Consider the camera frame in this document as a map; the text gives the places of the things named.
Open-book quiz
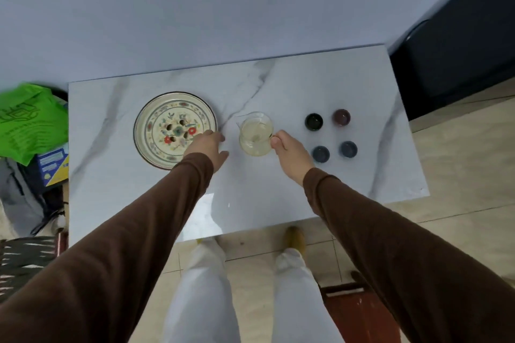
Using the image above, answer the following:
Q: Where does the clear glass pitcher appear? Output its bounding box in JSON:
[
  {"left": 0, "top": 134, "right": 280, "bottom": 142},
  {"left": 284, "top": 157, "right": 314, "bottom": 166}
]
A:
[{"left": 237, "top": 111, "right": 276, "bottom": 157}]

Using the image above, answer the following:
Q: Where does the red stool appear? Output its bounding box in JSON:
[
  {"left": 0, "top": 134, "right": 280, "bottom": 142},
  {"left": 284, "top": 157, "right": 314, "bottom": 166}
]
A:
[{"left": 320, "top": 282, "right": 403, "bottom": 343}]

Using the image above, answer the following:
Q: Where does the person's right hand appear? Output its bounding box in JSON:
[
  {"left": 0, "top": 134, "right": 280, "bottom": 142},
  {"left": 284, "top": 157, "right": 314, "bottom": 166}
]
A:
[{"left": 270, "top": 130, "right": 315, "bottom": 187}]

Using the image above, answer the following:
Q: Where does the black small tea cup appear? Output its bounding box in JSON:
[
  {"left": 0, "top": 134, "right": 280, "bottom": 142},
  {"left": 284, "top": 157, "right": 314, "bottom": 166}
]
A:
[{"left": 304, "top": 113, "right": 324, "bottom": 132}]

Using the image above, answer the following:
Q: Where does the floral patterned ceramic plate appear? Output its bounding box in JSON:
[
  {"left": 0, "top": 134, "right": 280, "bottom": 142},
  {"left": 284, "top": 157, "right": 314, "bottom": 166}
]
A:
[{"left": 133, "top": 91, "right": 218, "bottom": 171}]

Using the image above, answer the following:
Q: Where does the black white patterned cushion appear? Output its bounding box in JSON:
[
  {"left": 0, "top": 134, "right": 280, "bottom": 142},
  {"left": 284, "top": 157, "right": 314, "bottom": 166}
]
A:
[{"left": 0, "top": 236, "right": 58, "bottom": 304}]

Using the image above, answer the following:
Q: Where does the blue and yellow box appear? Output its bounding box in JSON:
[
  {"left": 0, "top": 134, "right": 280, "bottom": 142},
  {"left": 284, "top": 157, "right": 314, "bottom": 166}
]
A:
[{"left": 36, "top": 144, "right": 70, "bottom": 188}]

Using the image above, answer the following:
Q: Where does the person's left hand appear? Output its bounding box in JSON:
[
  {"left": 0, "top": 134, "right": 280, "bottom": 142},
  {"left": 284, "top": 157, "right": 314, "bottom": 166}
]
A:
[{"left": 183, "top": 130, "right": 230, "bottom": 174}]

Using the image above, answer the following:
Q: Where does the person's left leg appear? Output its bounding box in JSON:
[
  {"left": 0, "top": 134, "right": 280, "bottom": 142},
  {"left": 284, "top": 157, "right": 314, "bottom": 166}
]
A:
[{"left": 162, "top": 237, "right": 242, "bottom": 343}]

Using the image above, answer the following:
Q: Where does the person's right forearm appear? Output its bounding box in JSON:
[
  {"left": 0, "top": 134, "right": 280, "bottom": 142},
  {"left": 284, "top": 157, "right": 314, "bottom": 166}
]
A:
[{"left": 303, "top": 168, "right": 515, "bottom": 343}]

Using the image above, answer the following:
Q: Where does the grey fabric bag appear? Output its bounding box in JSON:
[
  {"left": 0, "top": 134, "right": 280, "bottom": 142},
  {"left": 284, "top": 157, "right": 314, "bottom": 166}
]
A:
[{"left": 0, "top": 157, "right": 51, "bottom": 238}]

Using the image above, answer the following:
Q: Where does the person's right yellow shoe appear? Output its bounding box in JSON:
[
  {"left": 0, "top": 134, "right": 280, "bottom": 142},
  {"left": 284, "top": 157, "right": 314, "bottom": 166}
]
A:
[{"left": 283, "top": 226, "right": 307, "bottom": 258}]

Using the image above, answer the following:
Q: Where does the person's left forearm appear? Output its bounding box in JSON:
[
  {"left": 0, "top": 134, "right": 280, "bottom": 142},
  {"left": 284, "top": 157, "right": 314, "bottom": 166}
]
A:
[{"left": 0, "top": 152, "right": 215, "bottom": 343}]

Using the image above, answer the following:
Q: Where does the person's leg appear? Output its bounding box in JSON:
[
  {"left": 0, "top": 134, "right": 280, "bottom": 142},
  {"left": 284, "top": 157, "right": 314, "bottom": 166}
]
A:
[
  {"left": 162, "top": 237, "right": 242, "bottom": 343},
  {"left": 271, "top": 248, "right": 345, "bottom": 343}
]

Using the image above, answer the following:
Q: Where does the green plastic bag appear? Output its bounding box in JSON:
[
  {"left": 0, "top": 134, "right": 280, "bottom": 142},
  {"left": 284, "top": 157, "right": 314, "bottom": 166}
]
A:
[{"left": 0, "top": 82, "right": 69, "bottom": 167}]

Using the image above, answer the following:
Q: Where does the person's right leg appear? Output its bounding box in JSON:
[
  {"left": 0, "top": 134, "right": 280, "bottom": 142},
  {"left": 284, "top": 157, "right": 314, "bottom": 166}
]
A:
[{"left": 271, "top": 248, "right": 345, "bottom": 343}]

